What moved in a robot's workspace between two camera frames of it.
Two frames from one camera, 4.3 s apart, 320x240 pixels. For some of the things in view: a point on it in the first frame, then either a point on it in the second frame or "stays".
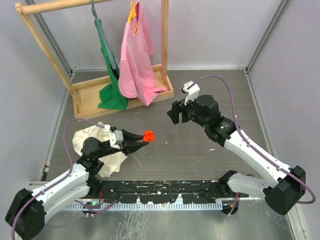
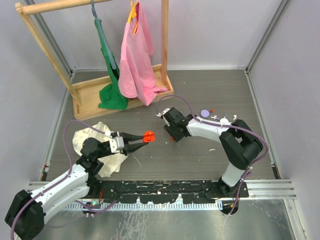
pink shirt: [136, 76] stays
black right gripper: [174, 113] -> [177, 137]
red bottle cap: [149, 136] stays
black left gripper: [131, 146] stays
